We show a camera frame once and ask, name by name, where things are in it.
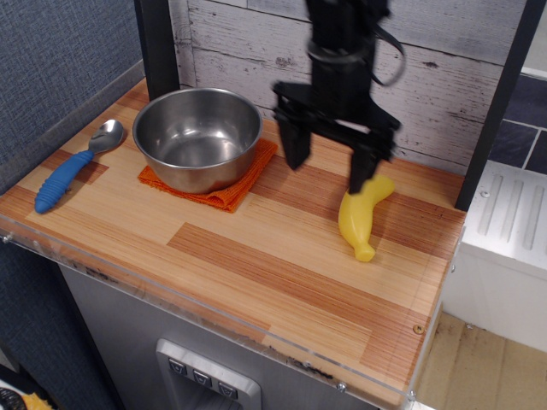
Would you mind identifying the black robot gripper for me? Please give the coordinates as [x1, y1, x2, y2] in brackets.
[273, 59, 400, 195]

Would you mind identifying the yellow plastic banana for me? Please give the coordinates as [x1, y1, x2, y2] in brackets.
[338, 174, 395, 262]

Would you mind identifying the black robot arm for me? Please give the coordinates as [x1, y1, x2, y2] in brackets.
[273, 1, 404, 194]

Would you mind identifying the stainless steel pot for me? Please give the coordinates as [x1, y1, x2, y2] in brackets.
[132, 88, 262, 194]

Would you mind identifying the orange folded cloth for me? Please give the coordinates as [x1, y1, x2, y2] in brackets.
[138, 138, 278, 213]

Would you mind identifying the white ribbed side counter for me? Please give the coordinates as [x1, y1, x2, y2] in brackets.
[441, 161, 546, 351]

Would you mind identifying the grey toy fridge cabinet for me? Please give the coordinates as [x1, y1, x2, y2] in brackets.
[61, 266, 371, 409]

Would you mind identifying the silver dispenser button panel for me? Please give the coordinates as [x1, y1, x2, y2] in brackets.
[156, 338, 262, 409]

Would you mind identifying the yellow object bottom left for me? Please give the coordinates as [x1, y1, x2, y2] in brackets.
[21, 393, 55, 410]

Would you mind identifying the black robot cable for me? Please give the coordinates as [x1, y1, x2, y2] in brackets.
[369, 16, 407, 88]

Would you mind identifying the black right frame post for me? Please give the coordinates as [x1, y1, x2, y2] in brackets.
[455, 0, 546, 211]

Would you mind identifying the black frame post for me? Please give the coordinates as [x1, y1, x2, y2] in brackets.
[133, 0, 179, 101]
[455, 0, 546, 211]

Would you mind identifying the black left frame post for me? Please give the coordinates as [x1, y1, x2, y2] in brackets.
[133, 0, 179, 101]

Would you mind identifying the blue handled metal spoon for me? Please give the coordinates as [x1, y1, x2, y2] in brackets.
[34, 120, 124, 214]

